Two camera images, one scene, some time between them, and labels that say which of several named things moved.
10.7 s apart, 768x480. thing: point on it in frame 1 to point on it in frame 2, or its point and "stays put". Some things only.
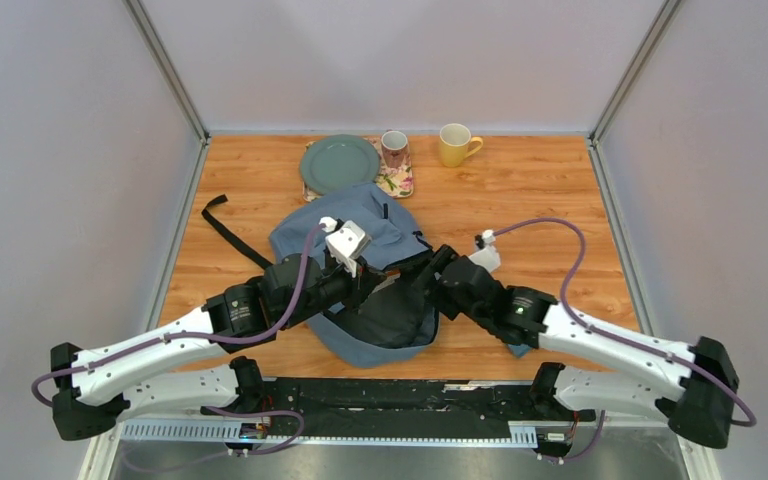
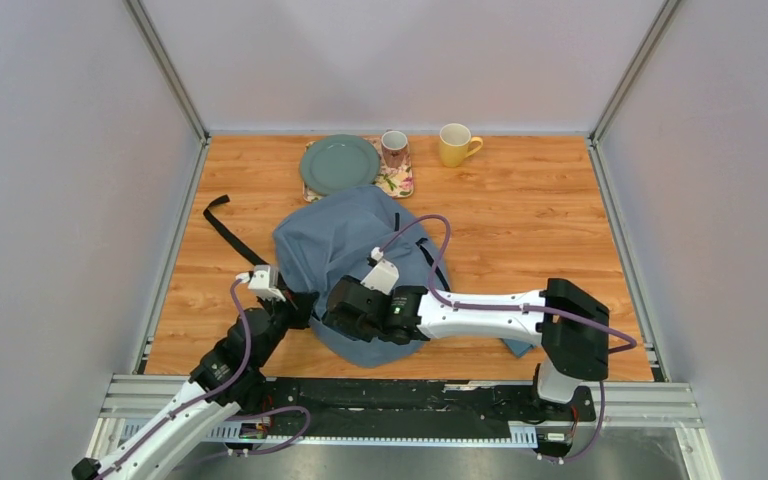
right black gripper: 438,260 to 347,328
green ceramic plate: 337,162 stays put
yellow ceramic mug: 454,141 stays put
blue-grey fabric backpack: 396,317 stays put
